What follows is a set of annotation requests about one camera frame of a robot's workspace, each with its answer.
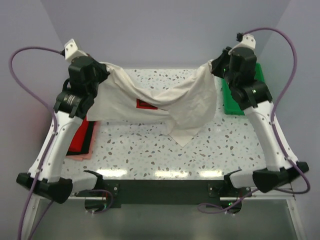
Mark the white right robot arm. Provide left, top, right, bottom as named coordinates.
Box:
left=211, top=47, right=309, bottom=197

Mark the white t shirt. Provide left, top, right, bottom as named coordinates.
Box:
left=86, top=61, right=218, bottom=147

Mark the green plastic tray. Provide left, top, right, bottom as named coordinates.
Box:
left=221, top=62, right=266, bottom=116

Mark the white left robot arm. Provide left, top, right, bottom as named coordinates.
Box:
left=16, top=56, right=110, bottom=204

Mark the red folded t shirt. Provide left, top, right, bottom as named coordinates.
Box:
left=66, top=118, right=89, bottom=156

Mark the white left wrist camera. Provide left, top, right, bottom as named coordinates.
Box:
left=64, top=38, right=88, bottom=63

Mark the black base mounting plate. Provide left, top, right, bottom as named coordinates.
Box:
left=78, top=179, right=248, bottom=213

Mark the aluminium rail frame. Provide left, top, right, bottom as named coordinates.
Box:
left=18, top=184, right=308, bottom=240

